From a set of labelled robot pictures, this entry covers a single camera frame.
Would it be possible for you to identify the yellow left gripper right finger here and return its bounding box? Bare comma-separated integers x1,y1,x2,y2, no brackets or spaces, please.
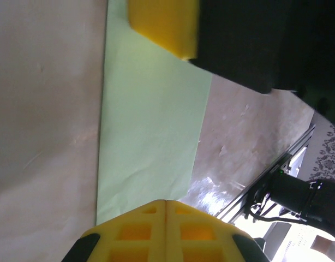
166,200,266,262

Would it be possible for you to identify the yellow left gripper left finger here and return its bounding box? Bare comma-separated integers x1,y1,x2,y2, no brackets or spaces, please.
62,200,168,262

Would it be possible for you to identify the green translucent plastic sheet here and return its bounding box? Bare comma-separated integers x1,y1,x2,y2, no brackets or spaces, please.
95,0,213,227

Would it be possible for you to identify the long aluminium frame rail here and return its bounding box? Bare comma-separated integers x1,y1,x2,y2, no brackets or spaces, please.
216,124,317,222

